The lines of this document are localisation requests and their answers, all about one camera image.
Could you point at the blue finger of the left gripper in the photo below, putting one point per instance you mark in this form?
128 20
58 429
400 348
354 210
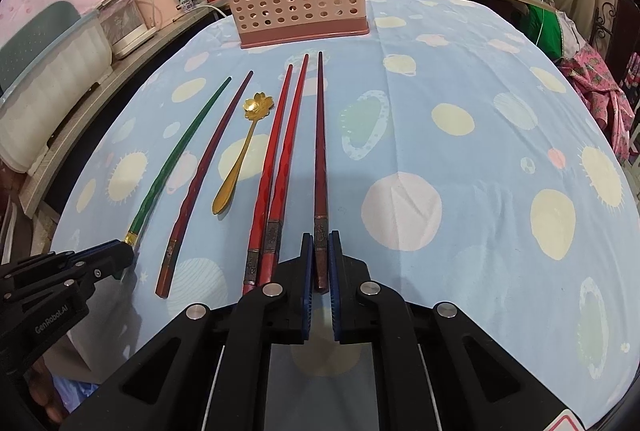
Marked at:
114 250

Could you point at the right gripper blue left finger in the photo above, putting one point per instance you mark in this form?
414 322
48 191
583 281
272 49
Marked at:
305 267

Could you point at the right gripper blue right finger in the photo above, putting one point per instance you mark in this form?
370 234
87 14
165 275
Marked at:
336 276

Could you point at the gold flower spoon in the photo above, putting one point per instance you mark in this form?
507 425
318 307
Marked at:
255 109

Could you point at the left hand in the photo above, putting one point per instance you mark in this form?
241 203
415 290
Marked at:
43 391

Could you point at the light blue dotted tablecloth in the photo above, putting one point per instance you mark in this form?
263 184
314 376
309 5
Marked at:
462 167

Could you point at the white dish rack bin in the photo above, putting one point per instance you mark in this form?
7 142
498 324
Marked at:
46 68

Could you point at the white small appliance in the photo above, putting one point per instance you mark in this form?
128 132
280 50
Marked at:
124 26

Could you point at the green bag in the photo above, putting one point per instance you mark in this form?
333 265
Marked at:
542 27

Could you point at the pink floral cloth pile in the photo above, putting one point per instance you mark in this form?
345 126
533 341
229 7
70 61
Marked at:
588 74

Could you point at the dark wooden chair back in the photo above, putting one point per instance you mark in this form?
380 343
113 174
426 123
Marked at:
624 38

